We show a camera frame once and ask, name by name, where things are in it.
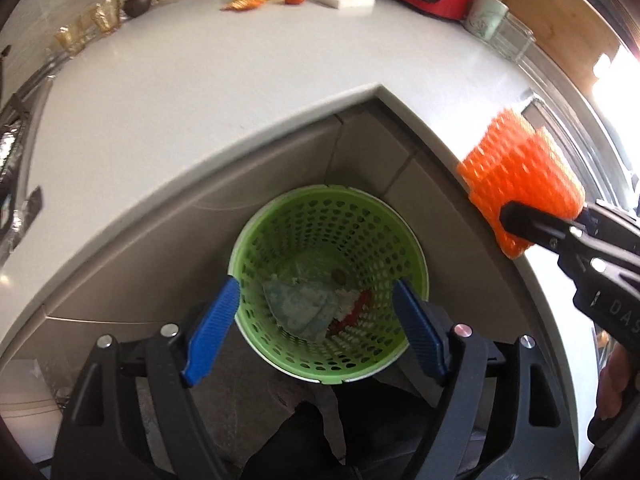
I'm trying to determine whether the amber glass cup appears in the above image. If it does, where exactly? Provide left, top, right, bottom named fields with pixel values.
left=90, top=0, right=120, bottom=35
left=55, top=24, right=86, bottom=58

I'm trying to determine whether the orange peel piece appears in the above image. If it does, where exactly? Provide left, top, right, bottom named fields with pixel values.
left=221, top=0, right=266, bottom=12

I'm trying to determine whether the orange foam fruit net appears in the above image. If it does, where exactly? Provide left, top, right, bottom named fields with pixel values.
left=457, top=108, right=586, bottom=259

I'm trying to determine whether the clear glass cup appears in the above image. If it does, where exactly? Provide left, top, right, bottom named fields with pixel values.
left=491, top=12, right=536, bottom=63

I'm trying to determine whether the person's right hand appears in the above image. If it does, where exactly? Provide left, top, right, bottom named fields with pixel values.
left=594, top=342, right=638, bottom=420

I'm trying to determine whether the red snack wrapper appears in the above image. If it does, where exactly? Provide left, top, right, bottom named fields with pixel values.
left=328, top=289, right=373, bottom=336

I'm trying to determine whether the gas stove top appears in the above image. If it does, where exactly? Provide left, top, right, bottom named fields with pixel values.
left=1, top=76, right=53, bottom=266

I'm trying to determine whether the dark brown clay cup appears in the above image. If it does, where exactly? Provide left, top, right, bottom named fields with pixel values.
left=122, top=0, right=153, bottom=18

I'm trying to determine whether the wooden cutting board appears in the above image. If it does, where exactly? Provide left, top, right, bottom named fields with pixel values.
left=503, top=0, right=622, bottom=94

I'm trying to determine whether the clear plastic bag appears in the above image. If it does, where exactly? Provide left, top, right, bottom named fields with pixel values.
left=291, top=248, right=340, bottom=283

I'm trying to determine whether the blue white towel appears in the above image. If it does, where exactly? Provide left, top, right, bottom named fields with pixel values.
left=262, top=280, right=338, bottom=342

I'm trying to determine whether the white green mug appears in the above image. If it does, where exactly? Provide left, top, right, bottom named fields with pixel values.
left=463, top=0, right=509, bottom=42

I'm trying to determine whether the green perforated trash basket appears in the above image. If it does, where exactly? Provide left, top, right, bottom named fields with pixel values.
left=229, top=185, right=430, bottom=385

